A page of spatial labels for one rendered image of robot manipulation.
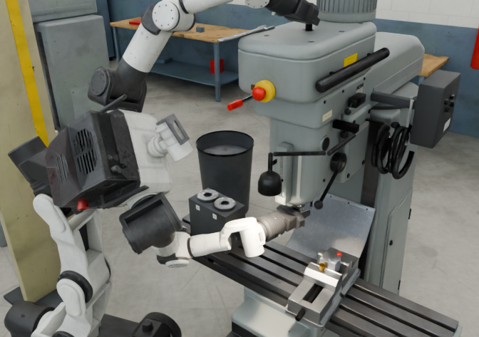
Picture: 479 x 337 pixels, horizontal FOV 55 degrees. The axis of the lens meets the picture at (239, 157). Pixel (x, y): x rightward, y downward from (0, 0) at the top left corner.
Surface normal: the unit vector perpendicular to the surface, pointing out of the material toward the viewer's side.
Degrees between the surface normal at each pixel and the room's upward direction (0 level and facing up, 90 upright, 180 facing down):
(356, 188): 90
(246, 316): 0
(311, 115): 90
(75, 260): 90
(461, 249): 0
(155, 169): 58
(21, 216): 90
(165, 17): 78
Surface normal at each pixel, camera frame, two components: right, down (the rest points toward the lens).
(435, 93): -0.61, 0.36
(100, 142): 0.82, -0.36
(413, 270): -0.01, -0.90
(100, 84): -0.61, -0.04
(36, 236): 0.80, 0.26
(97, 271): 0.93, -0.01
